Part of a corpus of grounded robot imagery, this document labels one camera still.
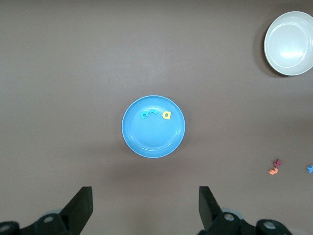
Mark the yellow foam letter b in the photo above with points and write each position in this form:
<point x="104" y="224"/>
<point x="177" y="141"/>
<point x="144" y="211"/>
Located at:
<point x="164" y="115"/>

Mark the beige plate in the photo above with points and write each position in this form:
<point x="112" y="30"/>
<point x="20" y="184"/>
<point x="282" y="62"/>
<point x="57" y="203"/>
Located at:
<point x="289" y="44"/>

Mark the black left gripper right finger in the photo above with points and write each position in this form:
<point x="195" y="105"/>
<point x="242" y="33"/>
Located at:
<point x="210" y="210"/>

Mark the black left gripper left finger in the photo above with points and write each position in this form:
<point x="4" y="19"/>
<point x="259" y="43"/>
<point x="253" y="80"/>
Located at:
<point x="78" y="208"/>

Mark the teal foam letter r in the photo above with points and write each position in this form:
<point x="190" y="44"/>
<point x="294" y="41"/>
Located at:
<point x="153" y="112"/>

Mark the blue plate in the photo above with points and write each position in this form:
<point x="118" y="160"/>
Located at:
<point x="153" y="137"/>

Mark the orange foam letter t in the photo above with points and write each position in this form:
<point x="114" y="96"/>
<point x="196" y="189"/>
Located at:
<point x="273" y="171"/>

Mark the teal foam letter c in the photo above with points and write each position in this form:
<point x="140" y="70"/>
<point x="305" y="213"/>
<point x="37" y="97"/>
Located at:
<point x="142" y="115"/>

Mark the dark red foam letter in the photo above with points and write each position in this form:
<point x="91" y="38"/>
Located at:
<point x="277" y="163"/>

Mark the blue foam letter x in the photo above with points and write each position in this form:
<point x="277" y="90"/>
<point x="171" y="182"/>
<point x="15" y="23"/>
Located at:
<point x="310" y="169"/>

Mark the brown table cover sheet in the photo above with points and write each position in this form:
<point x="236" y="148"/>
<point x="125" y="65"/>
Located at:
<point x="49" y="73"/>

